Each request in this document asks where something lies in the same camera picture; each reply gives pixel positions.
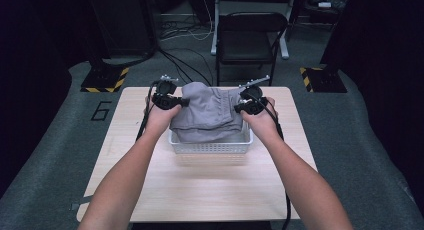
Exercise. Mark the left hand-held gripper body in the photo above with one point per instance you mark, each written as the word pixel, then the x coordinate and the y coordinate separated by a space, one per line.
pixel 165 95

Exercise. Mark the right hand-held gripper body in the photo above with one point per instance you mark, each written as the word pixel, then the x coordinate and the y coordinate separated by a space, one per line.
pixel 255 103

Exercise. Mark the black folding chair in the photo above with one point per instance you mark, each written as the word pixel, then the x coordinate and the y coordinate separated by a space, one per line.
pixel 283 45
pixel 246 43

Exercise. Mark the dark storage shelf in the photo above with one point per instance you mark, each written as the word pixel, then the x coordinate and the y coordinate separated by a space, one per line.
pixel 320 5

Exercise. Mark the person's right hand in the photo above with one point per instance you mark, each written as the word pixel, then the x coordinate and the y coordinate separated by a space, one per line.
pixel 265 125

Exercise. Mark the grey pants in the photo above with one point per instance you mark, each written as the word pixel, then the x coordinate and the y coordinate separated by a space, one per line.
pixel 206 113

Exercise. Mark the person's left hand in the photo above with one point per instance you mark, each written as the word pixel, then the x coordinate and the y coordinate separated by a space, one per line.
pixel 158 120

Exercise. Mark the black cabinet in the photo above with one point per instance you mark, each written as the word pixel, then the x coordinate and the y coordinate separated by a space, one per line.
pixel 120 23

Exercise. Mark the striped black stand base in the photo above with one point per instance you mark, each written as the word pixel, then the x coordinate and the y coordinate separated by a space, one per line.
pixel 103 80
pixel 325 80

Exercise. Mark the white plastic basket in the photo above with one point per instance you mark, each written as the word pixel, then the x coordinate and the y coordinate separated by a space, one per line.
pixel 213 147

